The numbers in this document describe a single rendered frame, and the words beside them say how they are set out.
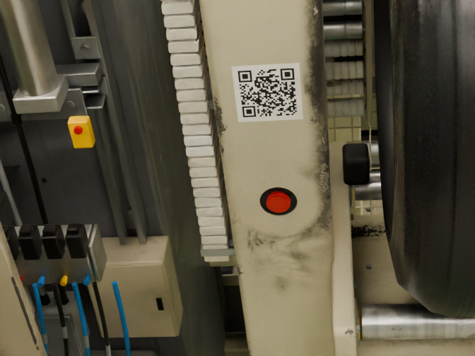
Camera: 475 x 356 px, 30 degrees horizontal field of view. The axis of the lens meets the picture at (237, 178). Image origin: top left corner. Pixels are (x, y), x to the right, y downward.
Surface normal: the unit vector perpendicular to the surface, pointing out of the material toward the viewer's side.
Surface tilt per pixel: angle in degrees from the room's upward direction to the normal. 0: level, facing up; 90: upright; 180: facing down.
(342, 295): 0
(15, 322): 90
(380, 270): 0
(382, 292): 0
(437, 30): 61
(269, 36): 90
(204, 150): 90
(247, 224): 90
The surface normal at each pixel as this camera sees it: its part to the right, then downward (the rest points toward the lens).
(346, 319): -0.10, -0.79
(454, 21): -0.38, -0.03
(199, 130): -0.07, 0.62
